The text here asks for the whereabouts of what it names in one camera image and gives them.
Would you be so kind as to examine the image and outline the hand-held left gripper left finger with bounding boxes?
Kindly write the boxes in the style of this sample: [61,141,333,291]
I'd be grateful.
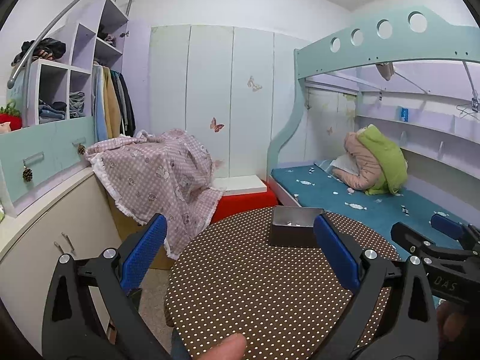
[42,213,171,360]

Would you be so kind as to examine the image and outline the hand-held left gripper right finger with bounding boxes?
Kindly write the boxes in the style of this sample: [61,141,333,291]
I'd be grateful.
[311,213,439,360]

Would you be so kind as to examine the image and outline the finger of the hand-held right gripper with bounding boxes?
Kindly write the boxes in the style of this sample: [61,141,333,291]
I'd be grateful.
[391,222,480,267]
[430,213,480,250]

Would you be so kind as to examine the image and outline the rectangular metal box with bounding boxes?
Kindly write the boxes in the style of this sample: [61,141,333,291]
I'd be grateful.
[270,207,325,248]

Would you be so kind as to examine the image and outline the person's right hand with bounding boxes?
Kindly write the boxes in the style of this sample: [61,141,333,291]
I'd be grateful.
[437,302,474,346]

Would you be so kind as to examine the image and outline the person's left hand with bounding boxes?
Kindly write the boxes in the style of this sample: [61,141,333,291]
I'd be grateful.
[195,333,248,360]

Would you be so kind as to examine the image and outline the teal candy-print bed blanket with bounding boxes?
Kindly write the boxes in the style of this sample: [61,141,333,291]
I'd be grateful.
[271,163,480,263]

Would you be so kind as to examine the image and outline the pink checked blanket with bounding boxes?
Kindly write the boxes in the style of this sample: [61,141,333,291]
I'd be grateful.
[84,128,226,260]

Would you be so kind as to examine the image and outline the brown polka-dot round table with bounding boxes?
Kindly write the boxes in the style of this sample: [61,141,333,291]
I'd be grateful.
[164,206,400,360]

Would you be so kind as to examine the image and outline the green jacket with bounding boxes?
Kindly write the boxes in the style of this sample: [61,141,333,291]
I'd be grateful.
[356,124,409,196]

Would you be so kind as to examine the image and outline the white pillow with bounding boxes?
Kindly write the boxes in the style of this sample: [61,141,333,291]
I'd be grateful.
[330,155,361,175]

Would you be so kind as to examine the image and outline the pink jacket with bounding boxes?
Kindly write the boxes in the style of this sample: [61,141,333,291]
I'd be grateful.
[332,131,383,192]

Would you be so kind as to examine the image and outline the beige low cabinet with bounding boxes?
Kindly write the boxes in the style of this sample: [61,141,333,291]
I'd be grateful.
[0,165,124,346]

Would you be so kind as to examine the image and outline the red ottoman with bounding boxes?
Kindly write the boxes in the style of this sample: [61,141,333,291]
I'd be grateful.
[211,184,279,226]

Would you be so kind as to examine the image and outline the white board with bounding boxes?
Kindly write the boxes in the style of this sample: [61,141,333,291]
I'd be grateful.
[212,175,268,196]

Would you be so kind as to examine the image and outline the teal drawer cabinet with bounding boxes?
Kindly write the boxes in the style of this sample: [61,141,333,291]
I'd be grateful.
[0,114,96,218]

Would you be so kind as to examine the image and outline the dark hanging coats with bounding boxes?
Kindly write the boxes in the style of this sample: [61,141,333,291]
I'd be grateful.
[110,70,136,137]

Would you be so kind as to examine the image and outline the tan hanging coat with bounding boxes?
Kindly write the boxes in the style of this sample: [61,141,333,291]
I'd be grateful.
[101,67,122,139]

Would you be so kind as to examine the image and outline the light blue hanging garment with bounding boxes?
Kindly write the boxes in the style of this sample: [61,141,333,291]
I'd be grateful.
[92,64,109,141]

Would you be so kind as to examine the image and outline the folded light blue jeans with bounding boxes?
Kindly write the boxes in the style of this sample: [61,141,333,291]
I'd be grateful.
[68,91,86,119]

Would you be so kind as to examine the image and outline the cloth hanging from bunk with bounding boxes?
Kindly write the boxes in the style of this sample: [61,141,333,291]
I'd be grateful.
[376,62,395,82]

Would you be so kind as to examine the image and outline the folded dark blue jeans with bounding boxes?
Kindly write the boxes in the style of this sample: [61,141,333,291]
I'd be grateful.
[37,99,68,124]

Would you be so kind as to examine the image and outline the white wardrobe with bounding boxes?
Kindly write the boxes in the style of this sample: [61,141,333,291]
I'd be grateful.
[148,24,312,181]

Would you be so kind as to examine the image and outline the red pot with green plant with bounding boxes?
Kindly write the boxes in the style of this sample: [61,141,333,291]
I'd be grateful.
[0,99,22,132]

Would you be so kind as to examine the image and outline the white shelf unit with clothes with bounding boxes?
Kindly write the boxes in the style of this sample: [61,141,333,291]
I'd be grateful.
[22,0,130,124]

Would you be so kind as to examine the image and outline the clothes on high shelf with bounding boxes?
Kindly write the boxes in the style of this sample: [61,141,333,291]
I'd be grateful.
[97,26,117,47]

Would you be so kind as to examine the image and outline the dark clothes pile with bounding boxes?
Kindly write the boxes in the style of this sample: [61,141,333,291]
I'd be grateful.
[13,37,66,64]

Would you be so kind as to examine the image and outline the grey metal handrail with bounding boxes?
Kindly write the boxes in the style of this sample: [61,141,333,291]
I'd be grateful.
[7,0,136,89]

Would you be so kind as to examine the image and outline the white wall shelf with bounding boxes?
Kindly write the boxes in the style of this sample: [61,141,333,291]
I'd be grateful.
[354,94,480,181]

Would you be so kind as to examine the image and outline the wire clothes hanger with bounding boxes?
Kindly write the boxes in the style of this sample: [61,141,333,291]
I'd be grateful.
[457,97,480,121]

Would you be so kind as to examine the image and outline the teal bunk bed frame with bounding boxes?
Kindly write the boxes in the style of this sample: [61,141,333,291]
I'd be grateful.
[267,5,480,211]

